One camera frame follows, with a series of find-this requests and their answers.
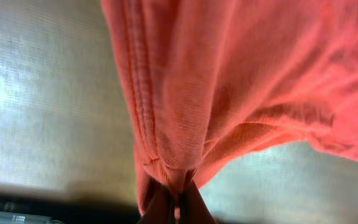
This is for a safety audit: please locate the red t-shirt white lettering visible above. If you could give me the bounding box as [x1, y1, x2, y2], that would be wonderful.
[101, 0, 358, 213]

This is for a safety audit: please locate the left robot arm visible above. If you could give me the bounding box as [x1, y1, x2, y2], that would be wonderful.
[0, 182, 215, 224]

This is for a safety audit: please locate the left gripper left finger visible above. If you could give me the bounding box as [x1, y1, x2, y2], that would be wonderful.
[137, 185, 175, 224]

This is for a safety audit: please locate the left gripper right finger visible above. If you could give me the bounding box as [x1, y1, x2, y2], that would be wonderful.
[179, 182, 216, 224]

